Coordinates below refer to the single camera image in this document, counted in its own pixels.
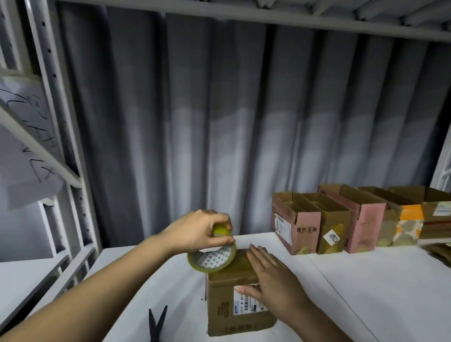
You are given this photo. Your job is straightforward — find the orange and white carton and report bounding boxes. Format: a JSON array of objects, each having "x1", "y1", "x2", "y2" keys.
[{"x1": 392, "y1": 203, "x2": 427, "y2": 248}]

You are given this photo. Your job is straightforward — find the person's left forearm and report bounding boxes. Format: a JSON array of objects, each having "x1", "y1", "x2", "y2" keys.
[{"x1": 0, "y1": 237, "x2": 175, "y2": 342}]

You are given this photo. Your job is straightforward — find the small brown labelled carton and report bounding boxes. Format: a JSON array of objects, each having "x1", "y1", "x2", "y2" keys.
[{"x1": 358, "y1": 185, "x2": 403, "y2": 249}]

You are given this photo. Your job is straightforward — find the person's left hand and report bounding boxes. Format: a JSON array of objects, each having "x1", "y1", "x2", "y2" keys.
[{"x1": 156, "y1": 209, "x2": 236, "y2": 257}]

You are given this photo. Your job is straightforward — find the yellow tape roll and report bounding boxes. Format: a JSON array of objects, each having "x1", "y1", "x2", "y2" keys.
[{"x1": 186, "y1": 222, "x2": 238, "y2": 275}]

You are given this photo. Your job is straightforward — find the brown box with white label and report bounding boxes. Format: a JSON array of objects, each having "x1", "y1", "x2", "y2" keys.
[{"x1": 204, "y1": 247, "x2": 279, "y2": 338}]

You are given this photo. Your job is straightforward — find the printed brown cardboard box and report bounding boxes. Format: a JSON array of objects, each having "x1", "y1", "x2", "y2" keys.
[{"x1": 386, "y1": 185, "x2": 451, "y2": 241}]

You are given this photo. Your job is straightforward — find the brown box with 7020 sticker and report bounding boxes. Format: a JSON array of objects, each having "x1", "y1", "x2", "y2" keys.
[{"x1": 299, "y1": 192, "x2": 352, "y2": 256}]

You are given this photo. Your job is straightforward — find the black scissors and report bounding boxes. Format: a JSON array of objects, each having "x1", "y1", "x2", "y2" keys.
[{"x1": 147, "y1": 303, "x2": 169, "y2": 342}]

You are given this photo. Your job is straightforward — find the pile of cardboard boxes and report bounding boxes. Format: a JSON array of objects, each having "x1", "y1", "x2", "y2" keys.
[{"x1": 423, "y1": 241, "x2": 451, "y2": 268}]

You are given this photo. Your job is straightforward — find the pink lettered cardboard box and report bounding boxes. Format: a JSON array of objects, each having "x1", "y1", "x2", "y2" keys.
[
  {"x1": 317, "y1": 183, "x2": 389, "y2": 255},
  {"x1": 271, "y1": 191, "x2": 323, "y2": 257}
]

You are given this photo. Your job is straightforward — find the person's right hand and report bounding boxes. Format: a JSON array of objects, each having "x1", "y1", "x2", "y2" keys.
[{"x1": 234, "y1": 244, "x2": 315, "y2": 327}]

